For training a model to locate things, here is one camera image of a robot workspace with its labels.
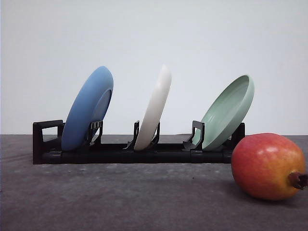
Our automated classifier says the blue plate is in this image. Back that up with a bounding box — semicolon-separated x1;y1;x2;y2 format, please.
61;66;114;151

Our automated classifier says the black dish rack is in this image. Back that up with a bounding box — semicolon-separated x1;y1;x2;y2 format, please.
33;120;245;165

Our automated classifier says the red yellow pomegranate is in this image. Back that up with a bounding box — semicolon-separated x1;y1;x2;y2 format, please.
231;133;308;201

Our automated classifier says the green plate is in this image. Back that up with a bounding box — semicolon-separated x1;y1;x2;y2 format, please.
194;75;255;150

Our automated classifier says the white plate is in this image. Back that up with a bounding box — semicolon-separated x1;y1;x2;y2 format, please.
134;65;172;151

